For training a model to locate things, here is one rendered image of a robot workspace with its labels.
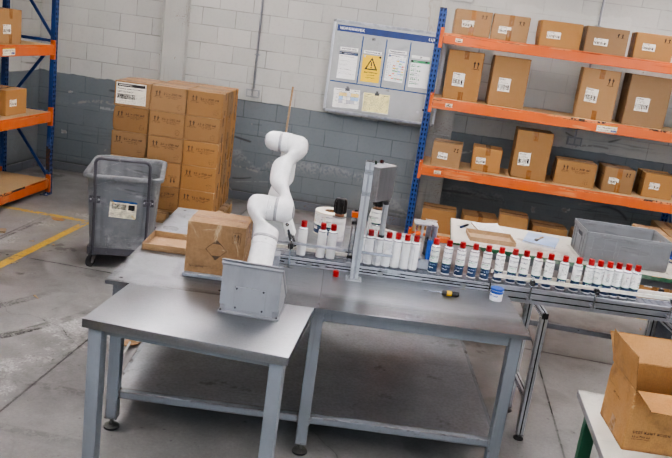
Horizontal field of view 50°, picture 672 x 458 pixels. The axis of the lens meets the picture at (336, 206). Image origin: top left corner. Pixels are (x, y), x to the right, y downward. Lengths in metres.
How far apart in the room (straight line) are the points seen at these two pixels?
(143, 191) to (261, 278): 2.88
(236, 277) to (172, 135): 4.22
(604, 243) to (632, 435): 2.58
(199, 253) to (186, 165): 3.70
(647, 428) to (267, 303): 1.63
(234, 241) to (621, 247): 2.88
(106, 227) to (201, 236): 2.49
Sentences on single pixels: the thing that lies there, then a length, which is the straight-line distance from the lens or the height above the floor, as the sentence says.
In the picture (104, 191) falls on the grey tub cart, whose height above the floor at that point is 0.66.
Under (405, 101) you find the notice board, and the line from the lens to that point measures 8.26.
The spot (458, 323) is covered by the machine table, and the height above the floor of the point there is 0.83.
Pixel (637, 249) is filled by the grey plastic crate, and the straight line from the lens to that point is 5.49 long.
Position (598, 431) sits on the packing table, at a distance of 3.11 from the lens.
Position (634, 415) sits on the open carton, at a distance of 2.99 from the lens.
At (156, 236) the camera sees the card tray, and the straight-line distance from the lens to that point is 4.40.
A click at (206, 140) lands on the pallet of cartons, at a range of 7.33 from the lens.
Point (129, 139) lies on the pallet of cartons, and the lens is 7.54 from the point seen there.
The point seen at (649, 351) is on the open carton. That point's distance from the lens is 3.25.
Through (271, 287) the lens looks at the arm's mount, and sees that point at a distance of 3.30.
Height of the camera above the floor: 2.15
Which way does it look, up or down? 14 degrees down
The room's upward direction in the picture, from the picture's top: 8 degrees clockwise
